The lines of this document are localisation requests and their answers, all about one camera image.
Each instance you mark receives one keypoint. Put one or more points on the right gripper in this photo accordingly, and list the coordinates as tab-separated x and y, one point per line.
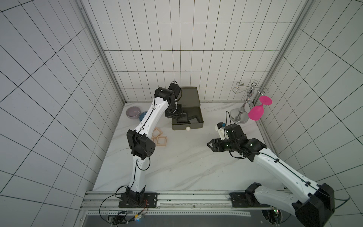
218	145

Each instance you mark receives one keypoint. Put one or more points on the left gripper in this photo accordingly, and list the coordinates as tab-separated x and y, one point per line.
169	116

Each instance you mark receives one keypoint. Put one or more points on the black brooch box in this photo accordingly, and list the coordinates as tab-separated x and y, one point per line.
183	118

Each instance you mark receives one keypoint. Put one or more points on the three-drawer storage cabinet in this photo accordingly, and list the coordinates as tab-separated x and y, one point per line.
192	115

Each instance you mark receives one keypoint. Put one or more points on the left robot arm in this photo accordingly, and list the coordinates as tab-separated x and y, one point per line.
140	142

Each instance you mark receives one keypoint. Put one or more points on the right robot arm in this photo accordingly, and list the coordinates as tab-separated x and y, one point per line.
311	203

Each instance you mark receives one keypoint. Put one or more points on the orange brooch box upper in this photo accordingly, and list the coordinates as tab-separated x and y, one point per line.
156	132

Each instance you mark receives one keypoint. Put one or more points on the orange brooch box right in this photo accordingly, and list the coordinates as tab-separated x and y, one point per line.
161	140

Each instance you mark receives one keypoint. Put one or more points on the silver glass rack stand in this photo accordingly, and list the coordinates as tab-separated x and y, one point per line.
240	115

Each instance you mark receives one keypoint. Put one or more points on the blue bowl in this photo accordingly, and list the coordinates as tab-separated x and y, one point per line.
142	115

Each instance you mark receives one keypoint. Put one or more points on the pink plastic wine glass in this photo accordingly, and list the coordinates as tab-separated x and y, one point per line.
257	112

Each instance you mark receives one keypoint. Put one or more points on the purple bowl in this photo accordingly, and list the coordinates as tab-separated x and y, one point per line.
133	112

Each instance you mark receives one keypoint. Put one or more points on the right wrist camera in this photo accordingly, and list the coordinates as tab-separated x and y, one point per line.
221	129

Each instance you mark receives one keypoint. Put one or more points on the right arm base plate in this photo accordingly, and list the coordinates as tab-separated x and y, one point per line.
245	200

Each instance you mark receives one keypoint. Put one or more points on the aluminium mounting rail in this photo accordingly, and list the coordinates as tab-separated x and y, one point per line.
186	203

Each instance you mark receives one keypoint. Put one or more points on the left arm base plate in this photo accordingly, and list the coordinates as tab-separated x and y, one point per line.
131	200

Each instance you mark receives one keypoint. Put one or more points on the electronics board with cables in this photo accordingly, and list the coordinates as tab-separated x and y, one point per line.
121	218

